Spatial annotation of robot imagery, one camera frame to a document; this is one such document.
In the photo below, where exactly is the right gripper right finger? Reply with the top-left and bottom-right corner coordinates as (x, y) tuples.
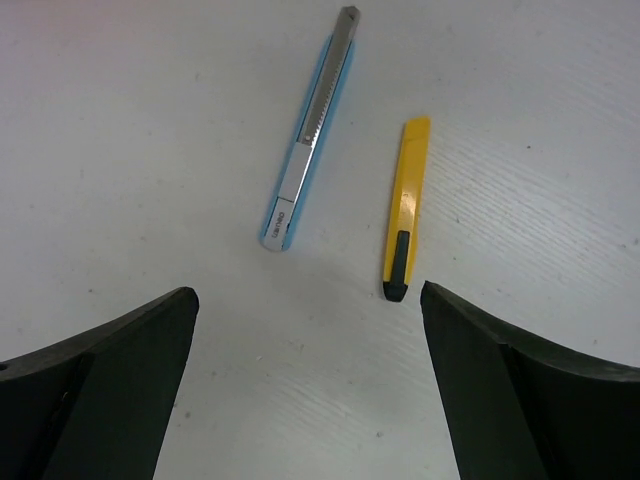
(421, 282), (639, 479)

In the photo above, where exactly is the yellow black utility knife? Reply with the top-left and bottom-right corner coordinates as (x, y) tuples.
(382, 116), (431, 303)

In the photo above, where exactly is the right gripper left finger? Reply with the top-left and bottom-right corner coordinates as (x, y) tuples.
(1, 287), (199, 479)

